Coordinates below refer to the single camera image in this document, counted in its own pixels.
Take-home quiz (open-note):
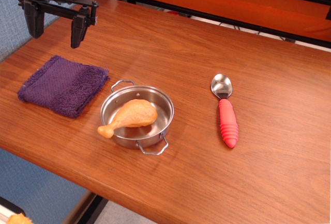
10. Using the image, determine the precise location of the orange panel black frame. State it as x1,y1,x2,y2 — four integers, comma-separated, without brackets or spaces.
112,0,331,49

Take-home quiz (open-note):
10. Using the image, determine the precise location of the purple folded towel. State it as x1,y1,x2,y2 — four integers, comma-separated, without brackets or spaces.
18,55,109,118

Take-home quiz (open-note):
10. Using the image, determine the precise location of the orange toy chicken leg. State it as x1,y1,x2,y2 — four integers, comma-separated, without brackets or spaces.
97,99,158,138

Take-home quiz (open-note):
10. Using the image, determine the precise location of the orange object bottom left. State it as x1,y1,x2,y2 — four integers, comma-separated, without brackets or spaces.
6,214,33,224

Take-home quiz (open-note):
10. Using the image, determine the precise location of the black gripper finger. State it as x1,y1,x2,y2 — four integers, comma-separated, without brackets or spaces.
71,15,87,49
23,0,44,39

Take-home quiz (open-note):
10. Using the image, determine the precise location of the spoon with red handle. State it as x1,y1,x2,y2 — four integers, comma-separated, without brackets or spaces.
210,74,239,148

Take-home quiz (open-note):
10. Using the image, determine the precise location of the small steel pan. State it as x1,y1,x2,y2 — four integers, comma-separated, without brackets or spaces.
97,80,174,156

